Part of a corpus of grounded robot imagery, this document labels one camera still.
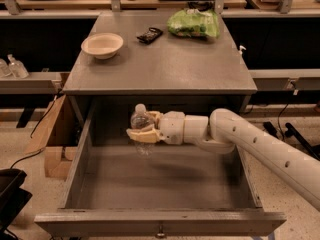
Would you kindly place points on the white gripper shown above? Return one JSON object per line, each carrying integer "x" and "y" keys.
{"x": 171, "y": 126}

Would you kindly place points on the clear plastic water bottle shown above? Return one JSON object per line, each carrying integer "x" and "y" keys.
{"x": 140, "y": 119}

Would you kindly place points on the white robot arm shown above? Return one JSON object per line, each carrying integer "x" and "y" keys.
{"x": 222, "y": 132}

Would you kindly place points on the open grey top drawer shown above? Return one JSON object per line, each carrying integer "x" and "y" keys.
{"x": 113, "y": 191}

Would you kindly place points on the metal drawer knob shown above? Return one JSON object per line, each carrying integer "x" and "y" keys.
{"x": 160, "y": 234}

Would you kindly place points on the small white pump bottle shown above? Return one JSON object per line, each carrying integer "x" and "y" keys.
{"x": 242, "y": 49}

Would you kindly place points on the clear sanitizer bottle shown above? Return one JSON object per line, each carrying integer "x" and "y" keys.
{"x": 17, "y": 68}

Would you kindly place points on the black snack bar wrapper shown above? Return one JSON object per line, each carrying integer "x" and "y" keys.
{"x": 150, "y": 36}

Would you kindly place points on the white paper bowl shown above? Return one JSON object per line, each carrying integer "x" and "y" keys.
{"x": 102, "y": 45}

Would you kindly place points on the cardboard box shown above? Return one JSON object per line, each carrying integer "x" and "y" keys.
{"x": 55, "y": 137}

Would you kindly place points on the green chip bag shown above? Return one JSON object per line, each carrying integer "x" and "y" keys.
{"x": 194, "y": 23}

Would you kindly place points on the black power adapter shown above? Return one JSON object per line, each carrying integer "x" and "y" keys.
{"x": 270, "y": 128}

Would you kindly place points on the black bin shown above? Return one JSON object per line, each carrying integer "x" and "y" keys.
{"x": 12, "y": 197}

